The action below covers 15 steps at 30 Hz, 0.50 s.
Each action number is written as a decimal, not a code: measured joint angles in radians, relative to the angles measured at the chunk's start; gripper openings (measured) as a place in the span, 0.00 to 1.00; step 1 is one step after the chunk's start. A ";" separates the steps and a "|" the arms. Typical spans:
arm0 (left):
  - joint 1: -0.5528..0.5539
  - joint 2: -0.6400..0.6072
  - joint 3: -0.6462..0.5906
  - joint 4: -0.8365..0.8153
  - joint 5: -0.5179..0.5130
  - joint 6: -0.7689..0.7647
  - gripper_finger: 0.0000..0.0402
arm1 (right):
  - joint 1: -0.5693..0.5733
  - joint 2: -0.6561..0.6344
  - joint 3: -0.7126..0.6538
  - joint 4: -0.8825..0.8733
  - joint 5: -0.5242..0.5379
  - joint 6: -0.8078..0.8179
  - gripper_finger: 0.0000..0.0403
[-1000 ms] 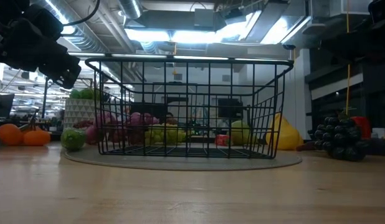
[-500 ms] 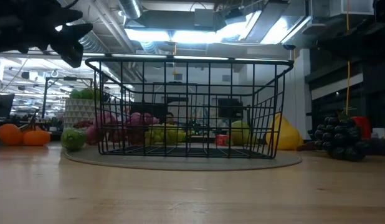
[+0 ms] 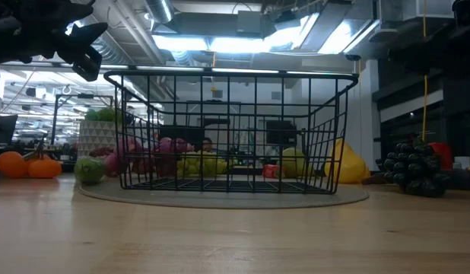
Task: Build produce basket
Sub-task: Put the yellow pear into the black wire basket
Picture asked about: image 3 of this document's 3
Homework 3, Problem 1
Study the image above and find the grey round mat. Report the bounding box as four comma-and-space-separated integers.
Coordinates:
75, 178, 370, 210

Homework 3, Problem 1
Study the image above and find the black metal stand frame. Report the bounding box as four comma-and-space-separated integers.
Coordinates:
50, 93, 116, 148

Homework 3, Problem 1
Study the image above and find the purple onion string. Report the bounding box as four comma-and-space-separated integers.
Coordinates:
89, 135, 196, 179

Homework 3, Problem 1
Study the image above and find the yellow hanging cord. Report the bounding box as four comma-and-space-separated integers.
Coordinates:
210, 51, 218, 93

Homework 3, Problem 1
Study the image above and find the black grape bunch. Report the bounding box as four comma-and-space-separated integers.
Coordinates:
375, 132, 453, 199

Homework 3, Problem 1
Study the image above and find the yellow bell pepper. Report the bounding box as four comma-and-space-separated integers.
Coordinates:
324, 137, 372, 185

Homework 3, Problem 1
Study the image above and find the potted plant patterned white pot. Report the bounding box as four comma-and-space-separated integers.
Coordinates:
77, 107, 124, 159

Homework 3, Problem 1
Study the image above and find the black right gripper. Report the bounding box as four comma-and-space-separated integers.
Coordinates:
388, 0, 470, 76

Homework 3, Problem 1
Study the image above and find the green grape bunch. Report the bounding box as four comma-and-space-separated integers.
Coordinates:
176, 150, 240, 179

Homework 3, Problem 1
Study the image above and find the green apple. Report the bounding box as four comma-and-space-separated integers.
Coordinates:
276, 147, 316, 179

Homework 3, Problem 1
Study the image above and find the person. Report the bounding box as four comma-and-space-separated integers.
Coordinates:
199, 136, 215, 153

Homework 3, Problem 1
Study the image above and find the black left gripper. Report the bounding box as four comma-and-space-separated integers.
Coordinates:
0, 0, 109, 83

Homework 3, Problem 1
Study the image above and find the silver ceiling duct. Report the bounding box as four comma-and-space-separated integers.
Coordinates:
143, 0, 175, 24

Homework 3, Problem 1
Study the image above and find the red chili pepper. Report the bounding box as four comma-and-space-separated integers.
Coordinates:
262, 164, 282, 180

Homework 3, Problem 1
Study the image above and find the black wire basket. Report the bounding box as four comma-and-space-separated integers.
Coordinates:
103, 69, 360, 196

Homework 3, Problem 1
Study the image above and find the black monitor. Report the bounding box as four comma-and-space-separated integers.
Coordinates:
0, 113, 18, 145
265, 119, 298, 146
158, 124, 205, 145

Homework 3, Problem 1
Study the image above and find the grey ceiling unit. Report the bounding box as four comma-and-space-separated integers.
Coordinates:
237, 10, 265, 35

